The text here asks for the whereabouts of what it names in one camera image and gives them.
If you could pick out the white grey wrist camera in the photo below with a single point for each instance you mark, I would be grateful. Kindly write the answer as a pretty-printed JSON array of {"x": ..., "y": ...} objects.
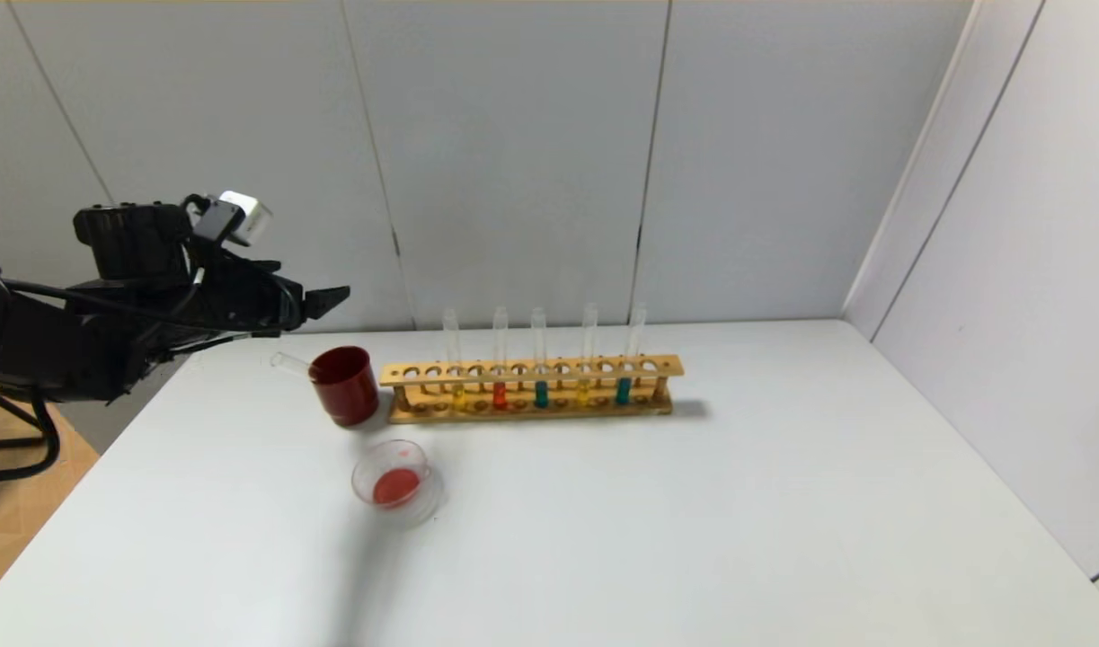
[{"x": 239, "y": 217}]

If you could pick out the test tube with teal pigment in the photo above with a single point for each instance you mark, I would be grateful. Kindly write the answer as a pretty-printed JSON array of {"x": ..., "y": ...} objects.
[
  {"x": 623, "y": 391},
  {"x": 540, "y": 394}
]

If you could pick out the test tube with yellow pigment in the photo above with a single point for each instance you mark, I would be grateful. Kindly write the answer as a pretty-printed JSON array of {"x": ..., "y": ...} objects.
[
  {"x": 459, "y": 398},
  {"x": 583, "y": 393}
]

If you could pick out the test tube with red pigment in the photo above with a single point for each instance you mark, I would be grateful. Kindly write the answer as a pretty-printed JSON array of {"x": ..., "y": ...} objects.
[
  {"x": 288, "y": 363},
  {"x": 500, "y": 396}
]

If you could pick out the wooden test tube rack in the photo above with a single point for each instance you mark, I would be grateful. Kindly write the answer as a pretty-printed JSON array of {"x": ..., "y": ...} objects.
[{"x": 531, "y": 370}]

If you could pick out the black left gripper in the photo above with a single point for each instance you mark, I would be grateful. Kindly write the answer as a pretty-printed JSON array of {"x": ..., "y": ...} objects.
[{"x": 292, "y": 307}]

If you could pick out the dark red cup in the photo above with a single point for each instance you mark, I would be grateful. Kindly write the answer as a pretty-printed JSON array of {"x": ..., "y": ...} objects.
[{"x": 344, "y": 391}]

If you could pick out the clear glass beaker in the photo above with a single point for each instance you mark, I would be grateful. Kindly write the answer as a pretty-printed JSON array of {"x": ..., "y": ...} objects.
[{"x": 396, "y": 490}]

